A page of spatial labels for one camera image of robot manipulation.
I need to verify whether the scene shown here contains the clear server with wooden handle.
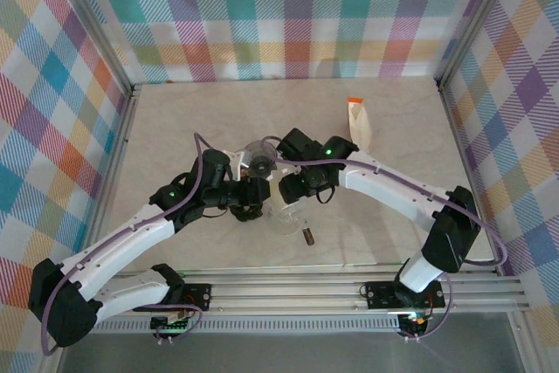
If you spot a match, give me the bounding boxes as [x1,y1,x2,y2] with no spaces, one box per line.
[267,204,317,247]

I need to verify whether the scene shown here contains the coffee filter bag orange top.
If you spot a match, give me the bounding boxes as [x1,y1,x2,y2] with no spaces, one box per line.
[344,96,374,152]

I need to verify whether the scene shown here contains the left controller circuit board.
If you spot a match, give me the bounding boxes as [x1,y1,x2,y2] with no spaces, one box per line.
[149,311,194,334]

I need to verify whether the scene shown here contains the olive transparent coffee dripper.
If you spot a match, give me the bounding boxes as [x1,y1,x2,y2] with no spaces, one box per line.
[231,204,266,224]

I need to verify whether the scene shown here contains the aluminium side rail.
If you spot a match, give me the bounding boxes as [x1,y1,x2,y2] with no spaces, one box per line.
[438,78,502,276]
[74,83,143,281]

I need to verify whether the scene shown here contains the right controller circuit board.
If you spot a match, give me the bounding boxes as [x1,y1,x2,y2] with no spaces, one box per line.
[399,311,431,337]

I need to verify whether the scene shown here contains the controller circuit board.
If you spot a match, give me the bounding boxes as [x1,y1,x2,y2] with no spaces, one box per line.
[399,311,431,337]
[149,311,194,334]

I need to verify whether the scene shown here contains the grey slotted cable duct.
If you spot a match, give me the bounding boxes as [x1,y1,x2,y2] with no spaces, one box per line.
[86,318,401,335]

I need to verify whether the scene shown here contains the aluminium mounting rail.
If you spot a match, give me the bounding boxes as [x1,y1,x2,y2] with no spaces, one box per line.
[46,264,533,318]

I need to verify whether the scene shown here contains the grey transparent coffee dripper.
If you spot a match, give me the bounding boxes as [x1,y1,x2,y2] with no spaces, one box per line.
[243,139,280,181]

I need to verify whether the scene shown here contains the aluminium frame post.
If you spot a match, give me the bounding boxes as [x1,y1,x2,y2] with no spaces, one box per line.
[46,0,135,93]
[435,0,521,88]

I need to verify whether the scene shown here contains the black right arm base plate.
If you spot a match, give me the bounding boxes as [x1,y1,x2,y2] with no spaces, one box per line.
[363,280,447,310]

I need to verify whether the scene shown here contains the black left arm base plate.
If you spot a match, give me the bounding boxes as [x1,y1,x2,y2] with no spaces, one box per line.
[176,282,213,313]

